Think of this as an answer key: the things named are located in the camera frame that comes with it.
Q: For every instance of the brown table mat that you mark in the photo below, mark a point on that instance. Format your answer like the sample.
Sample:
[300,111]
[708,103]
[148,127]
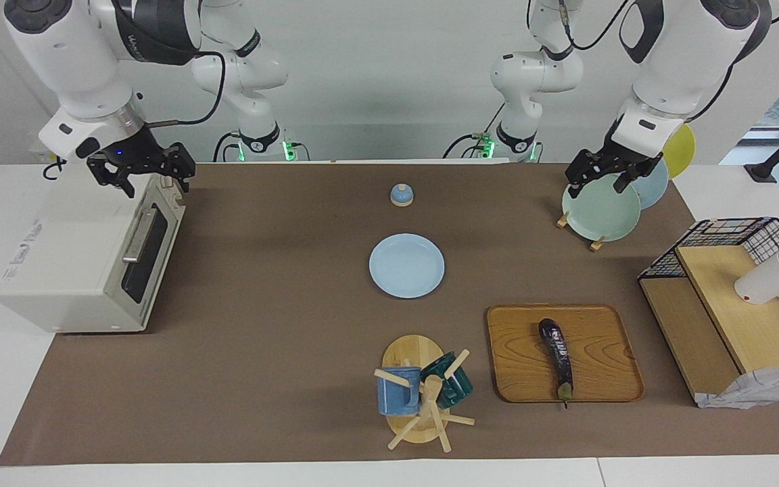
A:
[281,338]

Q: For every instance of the pale green plate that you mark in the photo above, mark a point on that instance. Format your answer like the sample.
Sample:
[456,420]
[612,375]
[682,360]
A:
[599,210]

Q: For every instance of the white plastic cup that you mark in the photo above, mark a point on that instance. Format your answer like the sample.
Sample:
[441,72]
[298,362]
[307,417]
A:
[768,281]

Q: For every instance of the grey patterned cloth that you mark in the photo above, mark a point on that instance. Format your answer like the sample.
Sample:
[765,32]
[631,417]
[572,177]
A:
[754,389]

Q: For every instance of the dark purple eggplant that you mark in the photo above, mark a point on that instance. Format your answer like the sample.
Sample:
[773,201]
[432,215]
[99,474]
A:
[557,352]

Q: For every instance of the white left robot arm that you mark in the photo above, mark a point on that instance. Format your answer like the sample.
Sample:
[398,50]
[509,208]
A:
[680,67]

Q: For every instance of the wooden plate rack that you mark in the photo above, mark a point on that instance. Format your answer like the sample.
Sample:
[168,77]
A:
[596,243]

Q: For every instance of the wooden serving tray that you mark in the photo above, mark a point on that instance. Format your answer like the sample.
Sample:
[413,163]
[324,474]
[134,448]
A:
[592,358]

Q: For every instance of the blue ceramic mug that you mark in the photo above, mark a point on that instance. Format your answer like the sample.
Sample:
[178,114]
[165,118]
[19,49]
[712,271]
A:
[396,396]

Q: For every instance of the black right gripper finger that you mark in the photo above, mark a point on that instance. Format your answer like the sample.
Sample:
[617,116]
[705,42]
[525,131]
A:
[115,177]
[184,169]

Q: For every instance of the dark green ceramic mug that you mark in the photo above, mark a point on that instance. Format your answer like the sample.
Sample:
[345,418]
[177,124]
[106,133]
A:
[454,389]

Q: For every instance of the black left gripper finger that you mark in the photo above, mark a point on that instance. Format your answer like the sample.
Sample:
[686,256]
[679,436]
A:
[633,177]
[582,172]

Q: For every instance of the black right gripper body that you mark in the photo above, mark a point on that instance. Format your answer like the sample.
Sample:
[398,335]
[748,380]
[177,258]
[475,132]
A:
[134,154]

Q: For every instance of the wooden mug tree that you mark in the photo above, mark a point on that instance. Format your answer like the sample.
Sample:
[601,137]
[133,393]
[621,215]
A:
[413,352]

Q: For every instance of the light blue racked plate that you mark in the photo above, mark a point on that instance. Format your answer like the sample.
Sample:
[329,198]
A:
[653,189]

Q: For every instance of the yellow plate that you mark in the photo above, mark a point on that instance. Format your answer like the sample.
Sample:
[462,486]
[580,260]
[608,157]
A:
[681,149]

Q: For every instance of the cream toaster oven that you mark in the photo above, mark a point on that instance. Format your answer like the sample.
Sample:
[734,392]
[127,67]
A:
[65,257]

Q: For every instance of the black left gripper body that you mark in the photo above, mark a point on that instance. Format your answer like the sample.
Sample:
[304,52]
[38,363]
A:
[623,161]

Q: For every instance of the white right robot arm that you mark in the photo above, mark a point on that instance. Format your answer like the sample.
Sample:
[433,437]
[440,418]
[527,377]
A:
[58,61]

